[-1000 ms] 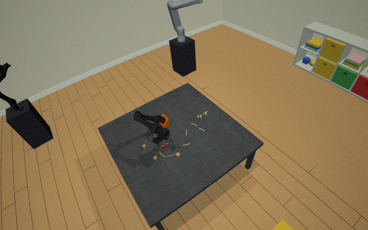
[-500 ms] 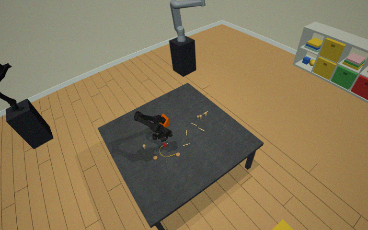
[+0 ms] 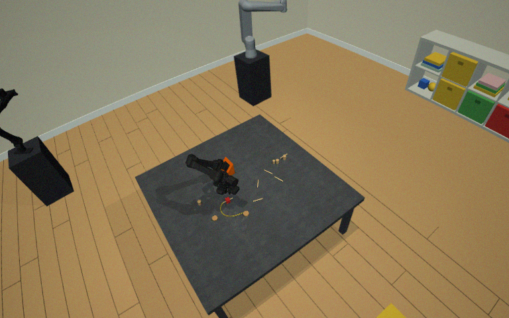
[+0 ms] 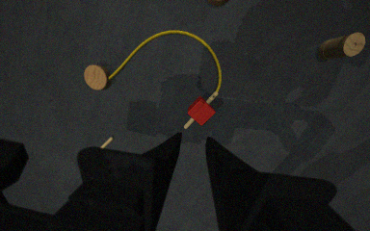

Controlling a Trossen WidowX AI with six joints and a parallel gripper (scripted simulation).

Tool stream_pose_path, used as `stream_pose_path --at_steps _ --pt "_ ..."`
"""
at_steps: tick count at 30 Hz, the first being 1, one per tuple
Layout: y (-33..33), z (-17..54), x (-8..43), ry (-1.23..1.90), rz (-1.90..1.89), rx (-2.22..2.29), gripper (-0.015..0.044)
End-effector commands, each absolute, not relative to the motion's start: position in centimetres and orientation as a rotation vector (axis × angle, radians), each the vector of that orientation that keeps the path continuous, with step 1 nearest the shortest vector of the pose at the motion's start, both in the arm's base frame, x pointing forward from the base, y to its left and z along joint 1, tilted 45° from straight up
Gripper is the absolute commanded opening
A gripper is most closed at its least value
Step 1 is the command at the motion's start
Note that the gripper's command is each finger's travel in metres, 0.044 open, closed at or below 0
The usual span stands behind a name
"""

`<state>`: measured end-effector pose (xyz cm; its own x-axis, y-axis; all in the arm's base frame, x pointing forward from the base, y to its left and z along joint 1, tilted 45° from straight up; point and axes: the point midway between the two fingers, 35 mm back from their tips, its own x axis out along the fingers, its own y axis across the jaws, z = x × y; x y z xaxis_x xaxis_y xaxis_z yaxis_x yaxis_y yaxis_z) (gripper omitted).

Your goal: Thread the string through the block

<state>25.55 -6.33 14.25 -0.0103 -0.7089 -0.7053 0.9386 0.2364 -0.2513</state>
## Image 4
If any yellow string with wooden stick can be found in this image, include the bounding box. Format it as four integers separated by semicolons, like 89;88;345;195
109;30;222;129

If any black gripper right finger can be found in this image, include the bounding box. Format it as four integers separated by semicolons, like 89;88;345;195
205;137;337;231

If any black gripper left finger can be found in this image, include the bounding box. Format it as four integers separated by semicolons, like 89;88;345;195
77;133;182;231

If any thin wooden stick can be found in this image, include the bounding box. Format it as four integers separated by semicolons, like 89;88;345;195
100;138;114;148

